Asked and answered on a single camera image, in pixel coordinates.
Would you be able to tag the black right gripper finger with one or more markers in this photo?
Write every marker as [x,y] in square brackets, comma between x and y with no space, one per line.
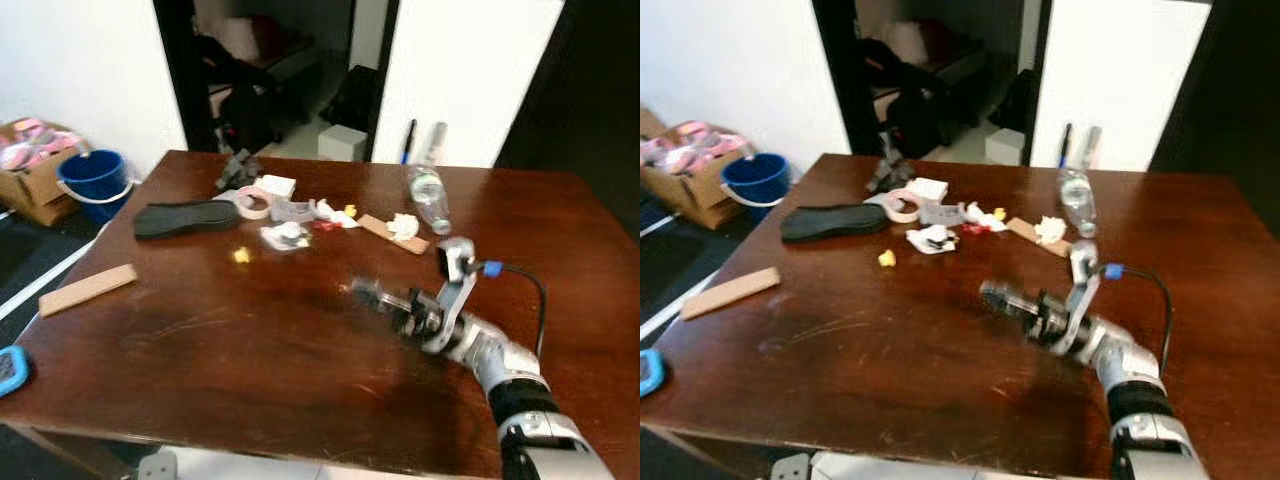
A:
[1002,293]
[375,305]
[375,290]
[1000,307]

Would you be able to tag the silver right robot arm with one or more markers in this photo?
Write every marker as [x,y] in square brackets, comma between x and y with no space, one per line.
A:
[500,360]
[1130,365]

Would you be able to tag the brown cardboard strip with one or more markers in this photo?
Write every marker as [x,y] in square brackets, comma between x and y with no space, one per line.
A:
[372,226]
[1020,230]

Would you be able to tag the crumpled white tissue ball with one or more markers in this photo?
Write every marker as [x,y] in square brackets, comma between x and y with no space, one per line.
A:
[1051,230]
[403,226]

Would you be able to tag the torn white tissue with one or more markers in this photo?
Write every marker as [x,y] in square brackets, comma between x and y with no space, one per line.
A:
[330,212]
[978,214]

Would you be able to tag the crumpled white wrapper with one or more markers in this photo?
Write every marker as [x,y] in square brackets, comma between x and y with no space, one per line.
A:
[933,239]
[285,236]

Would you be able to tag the grey plastic part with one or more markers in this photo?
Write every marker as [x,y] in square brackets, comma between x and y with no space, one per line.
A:
[292,211]
[942,214]

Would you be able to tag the clear plastic bottle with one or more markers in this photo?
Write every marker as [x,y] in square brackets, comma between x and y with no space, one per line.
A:
[1078,203]
[430,200]

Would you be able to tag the dark wooden table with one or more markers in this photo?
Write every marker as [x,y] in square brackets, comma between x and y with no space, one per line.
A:
[880,350]
[250,340]

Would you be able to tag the white paper card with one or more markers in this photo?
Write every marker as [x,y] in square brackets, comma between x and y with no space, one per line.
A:
[277,186]
[928,188]

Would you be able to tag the pink tape roll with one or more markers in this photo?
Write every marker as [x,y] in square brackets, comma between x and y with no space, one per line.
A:
[893,207]
[245,205]

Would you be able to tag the white square box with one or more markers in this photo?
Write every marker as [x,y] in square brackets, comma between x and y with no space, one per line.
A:
[1005,148]
[342,145]

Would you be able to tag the black pen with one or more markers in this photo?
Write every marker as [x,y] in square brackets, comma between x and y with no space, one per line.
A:
[409,140]
[1065,145]

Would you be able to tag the grey marker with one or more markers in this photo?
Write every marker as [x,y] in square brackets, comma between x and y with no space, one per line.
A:
[1091,147]
[436,143]

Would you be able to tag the black shoe insole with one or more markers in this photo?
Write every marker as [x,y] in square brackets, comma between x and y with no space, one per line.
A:
[835,223]
[185,220]

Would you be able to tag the black bag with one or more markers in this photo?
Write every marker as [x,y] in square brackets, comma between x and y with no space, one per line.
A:
[245,115]
[905,120]

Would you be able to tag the blue digital timer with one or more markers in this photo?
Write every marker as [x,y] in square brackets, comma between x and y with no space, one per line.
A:
[650,374]
[10,372]

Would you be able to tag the tan wooden block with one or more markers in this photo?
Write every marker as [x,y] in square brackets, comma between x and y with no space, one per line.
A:
[730,293]
[88,290]

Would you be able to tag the blue plastic bucket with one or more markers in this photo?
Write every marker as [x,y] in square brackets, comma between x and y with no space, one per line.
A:
[95,180]
[755,182]

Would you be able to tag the cardboard box of pink items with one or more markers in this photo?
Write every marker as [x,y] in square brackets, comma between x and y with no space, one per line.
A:
[680,185]
[35,185]

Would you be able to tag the dark grey bracket part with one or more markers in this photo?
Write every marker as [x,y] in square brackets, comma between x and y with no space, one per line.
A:
[890,173]
[238,170]

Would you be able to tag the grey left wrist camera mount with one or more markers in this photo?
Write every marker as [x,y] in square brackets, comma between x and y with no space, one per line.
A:
[160,468]
[792,468]

